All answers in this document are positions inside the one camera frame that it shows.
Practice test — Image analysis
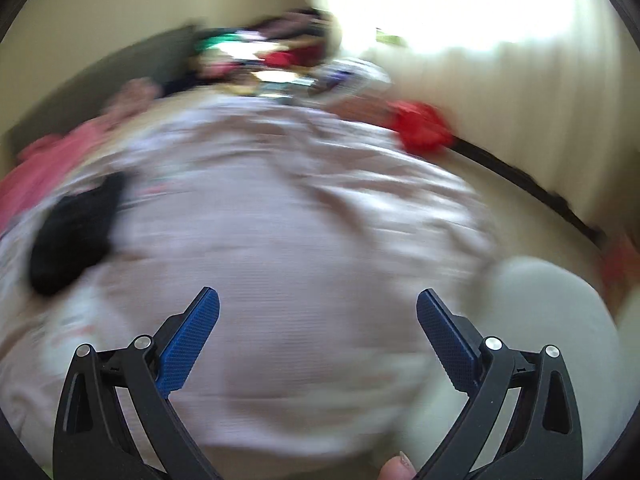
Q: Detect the black sweater with orange cuffs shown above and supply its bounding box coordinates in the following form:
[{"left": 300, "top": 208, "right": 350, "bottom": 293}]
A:
[{"left": 29, "top": 172, "right": 128, "bottom": 297}]

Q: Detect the lilac strawberry printed quilt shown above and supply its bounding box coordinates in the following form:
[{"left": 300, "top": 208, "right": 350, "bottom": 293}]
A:
[{"left": 0, "top": 95, "right": 501, "bottom": 466}]

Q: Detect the pink fluffy garment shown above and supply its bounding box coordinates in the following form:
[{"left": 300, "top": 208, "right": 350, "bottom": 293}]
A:
[{"left": 102, "top": 77, "right": 166, "bottom": 121}]

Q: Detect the grey padded headboard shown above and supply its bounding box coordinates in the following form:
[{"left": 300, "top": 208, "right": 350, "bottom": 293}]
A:
[{"left": 0, "top": 24, "right": 201, "bottom": 161}]

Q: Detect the person's right hand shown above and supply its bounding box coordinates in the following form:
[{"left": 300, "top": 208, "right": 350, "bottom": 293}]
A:
[{"left": 379, "top": 451, "right": 417, "bottom": 480}]

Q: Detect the red plastic bag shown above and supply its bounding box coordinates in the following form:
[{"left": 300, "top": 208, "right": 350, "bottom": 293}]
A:
[{"left": 387, "top": 100, "right": 455, "bottom": 154}]

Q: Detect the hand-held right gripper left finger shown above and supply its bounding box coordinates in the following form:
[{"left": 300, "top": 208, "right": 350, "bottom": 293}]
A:
[{"left": 52, "top": 286, "right": 223, "bottom": 480}]

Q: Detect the cream curtain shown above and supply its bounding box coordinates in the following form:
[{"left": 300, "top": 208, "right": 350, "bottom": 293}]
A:
[{"left": 310, "top": 0, "right": 640, "bottom": 241}]

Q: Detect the pink blanket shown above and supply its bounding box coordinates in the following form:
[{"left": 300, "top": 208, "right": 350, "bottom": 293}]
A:
[{"left": 0, "top": 120, "right": 118, "bottom": 233}]

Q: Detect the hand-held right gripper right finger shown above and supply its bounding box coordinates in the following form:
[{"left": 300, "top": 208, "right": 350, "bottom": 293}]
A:
[{"left": 416, "top": 287, "right": 585, "bottom": 480}]

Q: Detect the white plastic bag of clothes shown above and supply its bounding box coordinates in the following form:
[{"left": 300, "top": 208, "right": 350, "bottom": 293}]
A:
[{"left": 307, "top": 58, "right": 392, "bottom": 107}]

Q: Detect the pile of folded clothes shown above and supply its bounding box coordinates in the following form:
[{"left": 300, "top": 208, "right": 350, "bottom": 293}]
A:
[{"left": 192, "top": 7, "right": 337, "bottom": 98}]

